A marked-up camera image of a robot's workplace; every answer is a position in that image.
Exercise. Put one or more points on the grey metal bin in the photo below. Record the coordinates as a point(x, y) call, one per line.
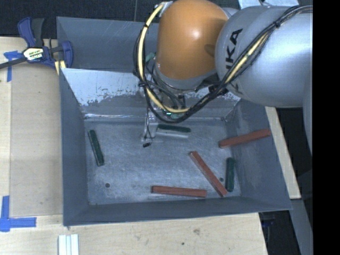
point(132, 169)

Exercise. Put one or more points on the red-brown flat block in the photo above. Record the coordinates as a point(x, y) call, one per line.
point(208, 173)
point(179, 191)
point(244, 138)

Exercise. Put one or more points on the dark green flat block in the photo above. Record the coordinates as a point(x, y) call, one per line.
point(96, 148)
point(230, 174)
point(175, 128)

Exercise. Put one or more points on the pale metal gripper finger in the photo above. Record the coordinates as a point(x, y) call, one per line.
point(153, 129)
point(145, 131)

